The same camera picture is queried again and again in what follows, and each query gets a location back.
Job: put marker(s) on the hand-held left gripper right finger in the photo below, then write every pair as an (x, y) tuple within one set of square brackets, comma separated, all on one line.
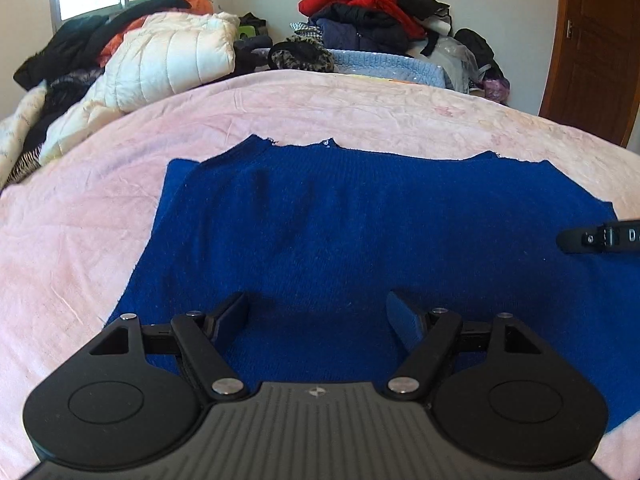
[(405, 320)]

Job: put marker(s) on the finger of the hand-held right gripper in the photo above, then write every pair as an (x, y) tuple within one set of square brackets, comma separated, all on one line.
[(580, 240)]

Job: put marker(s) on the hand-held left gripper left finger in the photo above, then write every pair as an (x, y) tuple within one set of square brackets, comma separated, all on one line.
[(235, 316)]

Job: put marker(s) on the blue knit sweater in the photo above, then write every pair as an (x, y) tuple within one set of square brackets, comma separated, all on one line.
[(350, 220)]

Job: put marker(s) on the pink bed blanket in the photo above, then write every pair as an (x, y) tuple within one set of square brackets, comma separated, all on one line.
[(100, 220)]

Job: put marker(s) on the pink plastic bag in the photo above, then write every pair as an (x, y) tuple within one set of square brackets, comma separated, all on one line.
[(495, 90)]

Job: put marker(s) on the brown wooden door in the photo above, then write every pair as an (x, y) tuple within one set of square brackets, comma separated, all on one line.
[(595, 60)]

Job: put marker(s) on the clear plastic bag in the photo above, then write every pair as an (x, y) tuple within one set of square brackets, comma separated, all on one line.
[(450, 60)]

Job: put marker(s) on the light blue knit blanket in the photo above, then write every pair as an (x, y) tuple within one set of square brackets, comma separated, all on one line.
[(380, 65)]

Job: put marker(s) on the leopard print garment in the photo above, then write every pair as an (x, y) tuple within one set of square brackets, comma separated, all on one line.
[(300, 57)]

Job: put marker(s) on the white puffer jacket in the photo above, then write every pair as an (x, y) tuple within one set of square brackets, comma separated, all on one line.
[(165, 55)]

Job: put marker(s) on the dark patterned garment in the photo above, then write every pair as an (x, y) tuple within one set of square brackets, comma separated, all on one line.
[(65, 90)]

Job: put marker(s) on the green object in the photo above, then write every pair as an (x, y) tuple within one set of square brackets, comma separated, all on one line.
[(250, 32)]

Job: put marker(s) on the white floral quilt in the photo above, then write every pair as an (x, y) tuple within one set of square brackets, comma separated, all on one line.
[(20, 120)]

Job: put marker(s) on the navy jacket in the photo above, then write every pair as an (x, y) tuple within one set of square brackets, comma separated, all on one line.
[(360, 30)]

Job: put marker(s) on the orange garment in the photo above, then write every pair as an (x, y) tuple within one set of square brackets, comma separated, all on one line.
[(195, 2)]

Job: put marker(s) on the black jacket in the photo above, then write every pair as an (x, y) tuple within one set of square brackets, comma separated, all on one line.
[(70, 40)]

